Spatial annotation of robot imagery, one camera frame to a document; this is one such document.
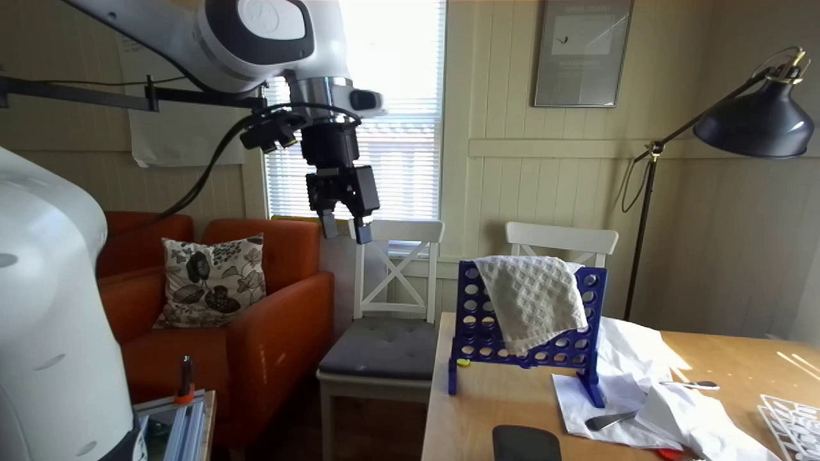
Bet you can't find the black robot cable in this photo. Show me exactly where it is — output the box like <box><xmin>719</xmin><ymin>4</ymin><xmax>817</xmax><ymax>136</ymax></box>
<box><xmin>162</xmin><ymin>102</ymin><xmax>364</xmax><ymax>221</ymax></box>

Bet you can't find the white paper sheet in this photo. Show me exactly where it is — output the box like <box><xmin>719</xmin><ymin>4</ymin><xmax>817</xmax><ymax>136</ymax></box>
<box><xmin>549</xmin><ymin>368</ymin><xmax>686</xmax><ymax>454</ymax></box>

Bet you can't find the white plastic rack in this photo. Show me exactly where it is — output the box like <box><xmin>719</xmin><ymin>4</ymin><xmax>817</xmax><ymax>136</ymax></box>
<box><xmin>755</xmin><ymin>392</ymin><xmax>820</xmax><ymax>461</ymax></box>

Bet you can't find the blue connect four frame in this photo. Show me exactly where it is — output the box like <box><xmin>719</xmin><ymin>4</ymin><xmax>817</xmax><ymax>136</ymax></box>
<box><xmin>445</xmin><ymin>255</ymin><xmax>610</xmax><ymax>410</ymax></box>

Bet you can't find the small dark grey utensil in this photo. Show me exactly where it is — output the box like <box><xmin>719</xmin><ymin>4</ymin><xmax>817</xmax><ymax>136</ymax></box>
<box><xmin>583</xmin><ymin>406</ymin><xmax>640</xmax><ymax>433</ymax></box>

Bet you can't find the black floor lamp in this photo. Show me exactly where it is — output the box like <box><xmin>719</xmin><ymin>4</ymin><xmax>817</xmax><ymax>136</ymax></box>
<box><xmin>619</xmin><ymin>47</ymin><xmax>817</xmax><ymax>322</ymax></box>

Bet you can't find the orange sofa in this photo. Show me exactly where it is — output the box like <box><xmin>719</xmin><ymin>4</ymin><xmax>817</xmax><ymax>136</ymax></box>
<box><xmin>95</xmin><ymin>210</ymin><xmax>339</xmax><ymax>455</ymax></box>

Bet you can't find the grey seat cushion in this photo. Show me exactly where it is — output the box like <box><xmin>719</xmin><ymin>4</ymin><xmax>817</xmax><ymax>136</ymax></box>
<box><xmin>314</xmin><ymin>315</ymin><xmax>440</xmax><ymax>381</ymax></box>

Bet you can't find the orange handled screwdriver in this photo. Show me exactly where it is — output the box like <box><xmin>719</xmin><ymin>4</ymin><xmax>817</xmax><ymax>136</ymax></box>
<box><xmin>175</xmin><ymin>353</ymin><xmax>199</xmax><ymax>406</ymax></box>

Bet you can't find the window with white blinds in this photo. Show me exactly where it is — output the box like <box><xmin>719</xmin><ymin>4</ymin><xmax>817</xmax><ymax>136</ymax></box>
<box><xmin>264</xmin><ymin>0</ymin><xmax>448</xmax><ymax>223</ymax></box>

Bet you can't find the white cross-back wooden chair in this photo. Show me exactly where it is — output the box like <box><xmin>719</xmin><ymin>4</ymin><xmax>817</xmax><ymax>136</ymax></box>
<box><xmin>314</xmin><ymin>218</ymin><xmax>448</xmax><ymax>461</ymax></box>
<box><xmin>503</xmin><ymin>221</ymin><xmax>623</xmax><ymax>269</ymax></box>

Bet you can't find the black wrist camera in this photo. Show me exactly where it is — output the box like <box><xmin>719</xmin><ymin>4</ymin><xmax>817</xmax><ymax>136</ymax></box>
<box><xmin>239</xmin><ymin>108</ymin><xmax>308</xmax><ymax>157</ymax></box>

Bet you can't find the black mounting bar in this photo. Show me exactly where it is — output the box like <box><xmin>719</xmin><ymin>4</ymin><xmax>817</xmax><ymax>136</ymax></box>
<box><xmin>0</xmin><ymin>75</ymin><xmax>270</xmax><ymax>116</ymax></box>

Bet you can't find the white crumpled cloth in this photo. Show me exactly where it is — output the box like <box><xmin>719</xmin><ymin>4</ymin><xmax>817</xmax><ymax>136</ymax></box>
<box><xmin>636</xmin><ymin>378</ymin><xmax>781</xmax><ymax>461</ymax></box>
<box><xmin>594</xmin><ymin>315</ymin><xmax>692</xmax><ymax>386</ymax></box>

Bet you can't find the open box of supplies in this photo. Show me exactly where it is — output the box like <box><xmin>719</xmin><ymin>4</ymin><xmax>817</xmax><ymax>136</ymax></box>
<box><xmin>126</xmin><ymin>388</ymin><xmax>217</xmax><ymax>461</ymax></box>

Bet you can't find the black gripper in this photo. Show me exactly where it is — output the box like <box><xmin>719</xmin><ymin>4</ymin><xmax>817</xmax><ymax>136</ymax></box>
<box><xmin>299</xmin><ymin>122</ymin><xmax>381</xmax><ymax>248</ymax></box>

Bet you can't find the white wall sheet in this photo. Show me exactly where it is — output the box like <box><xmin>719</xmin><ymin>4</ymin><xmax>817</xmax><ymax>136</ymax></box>
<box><xmin>126</xmin><ymin>100</ymin><xmax>252</xmax><ymax>168</ymax></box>

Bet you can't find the white waffle towel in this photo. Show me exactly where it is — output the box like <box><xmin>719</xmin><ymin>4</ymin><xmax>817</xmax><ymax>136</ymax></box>
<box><xmin>472</xmin><ymin>253</ymin><xmax>592</xmax><ymax>358</ymax></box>

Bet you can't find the floral print pillow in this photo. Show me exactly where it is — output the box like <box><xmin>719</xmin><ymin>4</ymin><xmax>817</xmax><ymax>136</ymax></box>
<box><xmin>150</xmin><ymin>236</ymin><xmax>270</xmax><ymax>332</ymax></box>

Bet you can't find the framed wall picture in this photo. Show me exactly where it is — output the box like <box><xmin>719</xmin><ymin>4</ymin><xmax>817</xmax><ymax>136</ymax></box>
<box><xmin>531</xmin><ymin>0</ymin><xmax>636</xmax><ymax>111</ymax></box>

